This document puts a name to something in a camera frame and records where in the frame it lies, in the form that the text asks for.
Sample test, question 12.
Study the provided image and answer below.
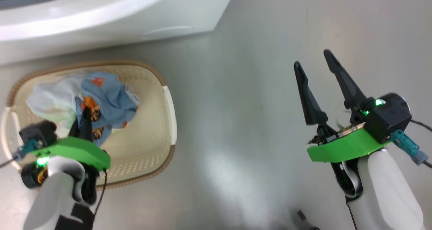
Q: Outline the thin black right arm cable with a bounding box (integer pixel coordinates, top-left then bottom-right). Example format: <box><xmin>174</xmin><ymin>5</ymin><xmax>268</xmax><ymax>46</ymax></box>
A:
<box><xmin>410</xmin><ymin>119</ymin><xmax>432</xmax><ymax>133</ymax></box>

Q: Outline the teal camera cable connector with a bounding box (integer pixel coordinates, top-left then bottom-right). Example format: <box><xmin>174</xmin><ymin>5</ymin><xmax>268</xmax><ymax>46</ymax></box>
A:
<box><xmin>391</xmin><ymin>129</ymin><xmax>429</xmax><ymax>165</ymax></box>
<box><xmin>13</xmin><ymin>139</ymin><xmax>43</xmax><ymax>161</ymax></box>

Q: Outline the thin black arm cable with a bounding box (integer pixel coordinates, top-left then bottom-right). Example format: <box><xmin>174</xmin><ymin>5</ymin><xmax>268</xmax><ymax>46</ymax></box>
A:
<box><xmin>92</xmin><ymin>169</ymin><xmax>108</xmax><ymax>218</ymax></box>
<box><xmin>410</xmin><ymin>119</ymin><xmax>432</xmax><ymax>133</ymax></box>

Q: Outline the round white filter cover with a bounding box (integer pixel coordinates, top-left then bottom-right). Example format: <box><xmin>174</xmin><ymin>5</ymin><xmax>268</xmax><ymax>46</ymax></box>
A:
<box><xmin>143</xmin><ymin>25</ymin><xmax>195</xmax><ymax>39</ymax></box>

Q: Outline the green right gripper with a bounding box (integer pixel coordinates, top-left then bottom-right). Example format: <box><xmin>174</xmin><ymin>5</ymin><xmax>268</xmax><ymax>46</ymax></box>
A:
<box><xmin>294</xmin><ymin>49</ymin><xmax>394</xmax><ymax>163</ymax></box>

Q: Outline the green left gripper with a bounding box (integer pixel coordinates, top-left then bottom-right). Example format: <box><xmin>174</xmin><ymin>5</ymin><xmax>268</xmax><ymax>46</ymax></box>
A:
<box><xmin>32</xmin><ymin>107</ymin><xmax>111</xmax><ymax>171</ymax></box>

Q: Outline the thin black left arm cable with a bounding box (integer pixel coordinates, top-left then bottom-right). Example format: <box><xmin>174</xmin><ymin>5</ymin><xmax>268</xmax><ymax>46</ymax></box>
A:
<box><xmin>92</xmin><ymin>169</ymin><xmax>108</xmax><ymax>218</ymax></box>

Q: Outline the teal right camera cable connector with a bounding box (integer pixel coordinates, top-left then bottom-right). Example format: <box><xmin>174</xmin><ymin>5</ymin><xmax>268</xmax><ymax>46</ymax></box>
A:
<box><xmin>391</xmin><ymin>129</ymin><xmax>429</xmax><ymax>165</ymax></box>

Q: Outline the teal left camera cable connector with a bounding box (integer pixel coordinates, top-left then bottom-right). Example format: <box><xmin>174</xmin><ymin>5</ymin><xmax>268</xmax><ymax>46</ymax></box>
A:
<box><xmin>13</xmin><ymin>139</ymin><xmax>43</xmax><ymax>161</ymax></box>

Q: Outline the cream perforated laundry basket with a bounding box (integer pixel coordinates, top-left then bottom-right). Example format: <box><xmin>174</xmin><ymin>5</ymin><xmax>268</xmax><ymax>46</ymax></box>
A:
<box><xmin>0</xmin><ymin>60</ymin><xmax>177</xmax><ymax>190</ymax></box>

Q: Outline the white front-load washing machine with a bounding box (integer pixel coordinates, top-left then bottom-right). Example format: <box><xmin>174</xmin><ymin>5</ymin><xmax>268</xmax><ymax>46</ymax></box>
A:
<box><xmin>0</xmin><ymin>0</ymin><xmax>238</xmax><ymax>66</ymax></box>

